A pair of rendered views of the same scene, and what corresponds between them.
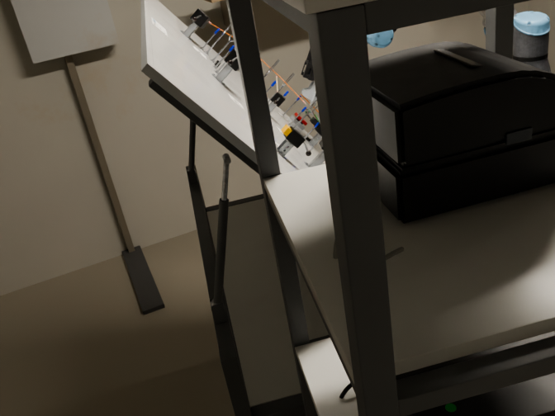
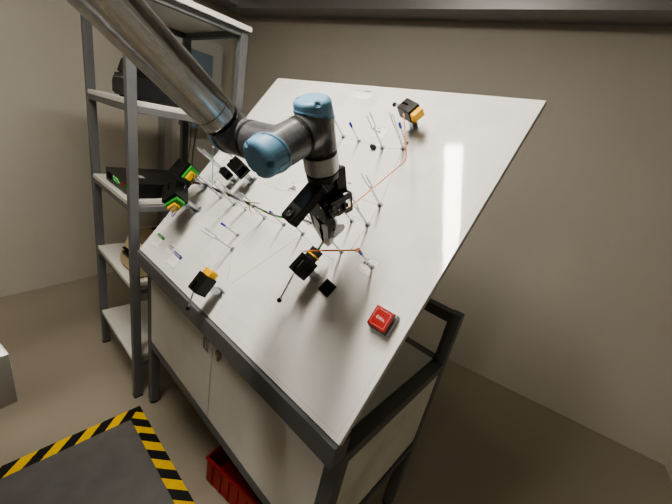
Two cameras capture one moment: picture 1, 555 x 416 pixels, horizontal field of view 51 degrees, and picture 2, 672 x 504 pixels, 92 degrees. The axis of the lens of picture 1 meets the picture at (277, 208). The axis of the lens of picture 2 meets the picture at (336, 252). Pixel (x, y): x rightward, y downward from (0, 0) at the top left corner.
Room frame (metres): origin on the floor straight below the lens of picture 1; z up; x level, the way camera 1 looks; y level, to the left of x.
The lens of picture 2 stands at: (2.57, -0.72, 1.49)
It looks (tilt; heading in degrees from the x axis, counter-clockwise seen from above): 20 degrees down; 136
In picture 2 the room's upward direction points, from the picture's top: 12 degrees clockwise
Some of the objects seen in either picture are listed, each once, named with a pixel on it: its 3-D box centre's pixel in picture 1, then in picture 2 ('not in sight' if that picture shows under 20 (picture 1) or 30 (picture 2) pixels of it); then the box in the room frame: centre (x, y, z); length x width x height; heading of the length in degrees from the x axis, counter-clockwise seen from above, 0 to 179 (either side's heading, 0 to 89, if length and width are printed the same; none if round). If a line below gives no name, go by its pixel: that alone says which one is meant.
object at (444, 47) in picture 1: (457, 117); (159, 80); (0.84, -0.30, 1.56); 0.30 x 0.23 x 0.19; 99
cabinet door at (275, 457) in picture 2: not in sight; (255, 428); (1.95, -0.29, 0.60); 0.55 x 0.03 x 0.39; 7
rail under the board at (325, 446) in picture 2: not in sight; (210, 322); (1.68, -0.35, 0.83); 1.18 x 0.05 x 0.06; 7
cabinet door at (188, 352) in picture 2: not in sight; (179, 336); (1.41, -0.36, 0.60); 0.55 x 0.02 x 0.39; 7
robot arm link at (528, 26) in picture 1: (529, 33); not in sight; (2.03, -0.98, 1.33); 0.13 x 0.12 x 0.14; 11
